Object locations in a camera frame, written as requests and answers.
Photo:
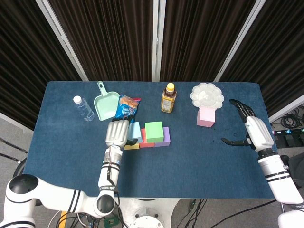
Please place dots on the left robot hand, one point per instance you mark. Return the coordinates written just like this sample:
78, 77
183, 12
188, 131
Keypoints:
117, 134

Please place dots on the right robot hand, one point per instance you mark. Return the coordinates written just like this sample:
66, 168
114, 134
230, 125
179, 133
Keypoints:
260, 135

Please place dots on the light blue foam cube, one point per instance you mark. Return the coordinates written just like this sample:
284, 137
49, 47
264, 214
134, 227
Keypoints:
135, 130

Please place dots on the yellow foam cube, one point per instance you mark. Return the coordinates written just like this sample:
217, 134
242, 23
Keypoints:
131, 147

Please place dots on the red foam cube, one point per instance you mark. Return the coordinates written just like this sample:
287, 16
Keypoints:
146, 145

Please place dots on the green foam cube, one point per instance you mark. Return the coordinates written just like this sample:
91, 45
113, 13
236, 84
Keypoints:
154, 130

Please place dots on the purple foam cube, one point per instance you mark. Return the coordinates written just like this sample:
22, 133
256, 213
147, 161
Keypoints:
166, 139

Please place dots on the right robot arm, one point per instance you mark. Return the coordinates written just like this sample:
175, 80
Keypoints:
275, 171

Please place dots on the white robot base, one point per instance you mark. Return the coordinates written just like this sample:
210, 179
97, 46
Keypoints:
147, 213

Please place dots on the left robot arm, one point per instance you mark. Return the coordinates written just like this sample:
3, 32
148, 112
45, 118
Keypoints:
57, 192

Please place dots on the black power strip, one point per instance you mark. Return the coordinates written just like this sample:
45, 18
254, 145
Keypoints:
287, 132

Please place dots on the blue snack bag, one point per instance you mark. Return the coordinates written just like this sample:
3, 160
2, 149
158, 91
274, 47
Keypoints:
127, 107

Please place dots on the mint green dustpan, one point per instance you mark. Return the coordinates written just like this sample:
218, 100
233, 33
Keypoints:
106, 107

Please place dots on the clear plastic water bottle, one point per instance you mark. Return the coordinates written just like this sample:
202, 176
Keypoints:
84, 110

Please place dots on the pink foam cube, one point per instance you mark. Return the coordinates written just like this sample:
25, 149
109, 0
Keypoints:
206, 117

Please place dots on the yellow-capped tea bottle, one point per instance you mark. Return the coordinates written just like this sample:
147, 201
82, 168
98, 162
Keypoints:
168, 101

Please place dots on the white flower paint palette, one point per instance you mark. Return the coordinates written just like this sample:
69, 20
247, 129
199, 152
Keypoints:
206, 96

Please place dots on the blue table mat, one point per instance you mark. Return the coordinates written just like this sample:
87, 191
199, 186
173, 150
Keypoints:
180, 175

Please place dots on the green circuit board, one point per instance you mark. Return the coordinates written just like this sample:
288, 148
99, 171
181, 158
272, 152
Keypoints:
111, 223

